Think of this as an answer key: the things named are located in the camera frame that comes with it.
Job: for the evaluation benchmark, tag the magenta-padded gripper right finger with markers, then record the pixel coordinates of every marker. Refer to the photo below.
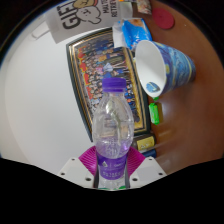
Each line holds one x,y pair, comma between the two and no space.
148,171

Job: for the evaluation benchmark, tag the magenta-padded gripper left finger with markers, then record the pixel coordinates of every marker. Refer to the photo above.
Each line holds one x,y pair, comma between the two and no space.
76,171

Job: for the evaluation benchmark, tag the clear purple-capped water bottle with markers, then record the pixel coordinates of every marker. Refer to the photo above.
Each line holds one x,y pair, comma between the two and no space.
112,133

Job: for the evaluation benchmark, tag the dark blue pump shampoo bottle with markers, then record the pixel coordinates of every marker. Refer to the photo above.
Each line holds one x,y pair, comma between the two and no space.
145,143

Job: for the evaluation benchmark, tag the green wrapped soap bar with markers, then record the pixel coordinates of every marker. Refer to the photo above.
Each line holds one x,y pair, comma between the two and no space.
154,113

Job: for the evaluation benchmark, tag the framed cartoon group picture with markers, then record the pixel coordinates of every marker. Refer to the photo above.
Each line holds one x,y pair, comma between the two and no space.
100,66

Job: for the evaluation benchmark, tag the blue patterned paper cup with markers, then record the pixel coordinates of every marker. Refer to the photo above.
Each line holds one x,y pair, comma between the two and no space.
173,66

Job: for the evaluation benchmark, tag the blue tissue pack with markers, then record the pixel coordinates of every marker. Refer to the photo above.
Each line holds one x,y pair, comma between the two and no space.
136,31

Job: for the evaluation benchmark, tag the flat round red coaster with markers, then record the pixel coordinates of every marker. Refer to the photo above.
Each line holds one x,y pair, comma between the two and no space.
163,18

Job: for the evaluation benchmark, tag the white paper gift bag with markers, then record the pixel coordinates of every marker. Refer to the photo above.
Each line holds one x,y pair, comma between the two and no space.
76,16

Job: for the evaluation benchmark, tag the small colourful snack packet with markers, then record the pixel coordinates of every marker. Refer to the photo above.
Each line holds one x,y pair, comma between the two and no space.
144,6

